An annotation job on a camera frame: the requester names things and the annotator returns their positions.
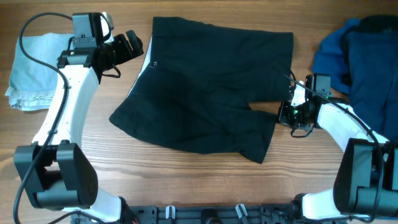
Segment folded light blue jeans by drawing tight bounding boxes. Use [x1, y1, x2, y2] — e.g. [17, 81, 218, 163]
[5, 33, 73, 111]

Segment dark green shorts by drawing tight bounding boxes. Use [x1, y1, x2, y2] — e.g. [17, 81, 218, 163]
[109, 17, 294, 163]

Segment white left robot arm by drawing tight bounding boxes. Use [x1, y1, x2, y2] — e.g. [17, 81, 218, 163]
[14, 30, 143, 223]

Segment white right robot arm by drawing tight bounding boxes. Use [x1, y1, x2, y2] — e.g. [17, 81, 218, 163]
[278, 99, 397, 222]

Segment blue clothes pile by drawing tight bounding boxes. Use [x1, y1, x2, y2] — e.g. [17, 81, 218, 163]
[312, 15, 397, 142]

